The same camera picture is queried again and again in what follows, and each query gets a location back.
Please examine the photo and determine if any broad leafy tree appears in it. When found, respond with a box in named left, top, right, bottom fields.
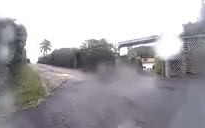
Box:
left=79, top=37, right=116, bottom=53

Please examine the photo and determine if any grey asphalt road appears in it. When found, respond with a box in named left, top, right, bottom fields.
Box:
left=0, top=66, right=205, bottom=128

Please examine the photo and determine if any roofed gate structure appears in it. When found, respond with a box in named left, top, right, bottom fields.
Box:
left=117, top=34, right=163, bottom=73

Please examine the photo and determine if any white vehicle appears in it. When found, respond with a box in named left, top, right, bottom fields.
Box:
left=141, top=57, right=157, bottom=71

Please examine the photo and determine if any pale concrete side lane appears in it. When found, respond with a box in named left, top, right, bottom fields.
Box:
left=34, top=63, right=79, bottom=91

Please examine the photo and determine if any palm tree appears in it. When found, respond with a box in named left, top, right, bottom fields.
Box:
left=39, top=38, right=53, bottom=57

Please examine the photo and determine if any lattice fence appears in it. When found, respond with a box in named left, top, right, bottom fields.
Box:
left=163, top=31, right=205, bottom=79

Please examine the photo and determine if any grass verge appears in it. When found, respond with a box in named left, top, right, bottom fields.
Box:
left=14, top=63, right=53, bottom=109

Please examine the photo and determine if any dark green hedge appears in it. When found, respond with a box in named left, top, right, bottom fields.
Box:
left=0, top=13, right=28, bottom=101

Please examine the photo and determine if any long dark hedge wall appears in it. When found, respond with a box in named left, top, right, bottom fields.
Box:
left=37, top=47, right=117, bottom=70

